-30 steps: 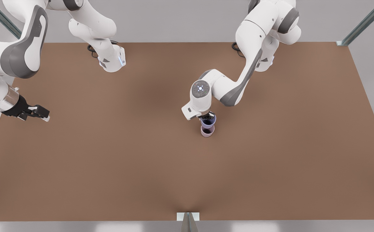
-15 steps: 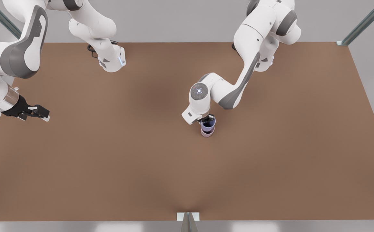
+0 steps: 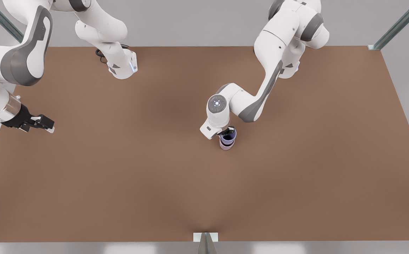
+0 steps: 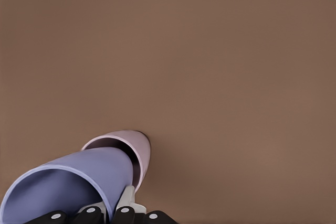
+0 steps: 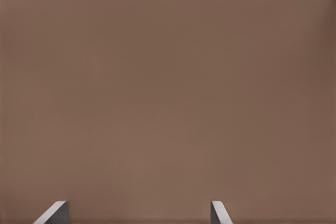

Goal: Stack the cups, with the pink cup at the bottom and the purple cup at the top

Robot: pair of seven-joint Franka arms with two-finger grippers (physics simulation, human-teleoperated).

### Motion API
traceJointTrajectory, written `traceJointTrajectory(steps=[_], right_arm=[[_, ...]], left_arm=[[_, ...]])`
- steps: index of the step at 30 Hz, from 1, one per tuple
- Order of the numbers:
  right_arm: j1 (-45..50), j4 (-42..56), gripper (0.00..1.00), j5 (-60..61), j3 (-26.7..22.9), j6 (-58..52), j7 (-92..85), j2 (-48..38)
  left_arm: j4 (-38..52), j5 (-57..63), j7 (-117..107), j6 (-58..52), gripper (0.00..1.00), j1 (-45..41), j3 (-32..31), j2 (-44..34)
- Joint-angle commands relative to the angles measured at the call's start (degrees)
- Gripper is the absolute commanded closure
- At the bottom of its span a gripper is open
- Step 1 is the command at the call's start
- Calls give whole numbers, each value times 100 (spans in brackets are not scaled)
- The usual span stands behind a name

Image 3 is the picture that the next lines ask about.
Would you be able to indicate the purple cup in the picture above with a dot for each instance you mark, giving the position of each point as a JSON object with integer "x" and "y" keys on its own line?
{"x": 228, "y": 139}

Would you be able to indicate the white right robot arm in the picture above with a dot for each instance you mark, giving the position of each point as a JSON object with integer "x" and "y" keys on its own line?
{"x": 31, "y": 53}

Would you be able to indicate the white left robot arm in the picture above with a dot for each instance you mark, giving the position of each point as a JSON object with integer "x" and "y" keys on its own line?
{"x": 278, "y": 38}

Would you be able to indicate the pink cup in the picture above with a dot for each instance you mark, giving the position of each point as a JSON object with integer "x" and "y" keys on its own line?
{"x": 226, "y": 147}

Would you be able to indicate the silver frame post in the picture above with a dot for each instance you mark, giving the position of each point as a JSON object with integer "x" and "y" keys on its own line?
{"x": 3, "y": 19}
{"x": 205, "y": 243}
{"x": 398, "y": 24}

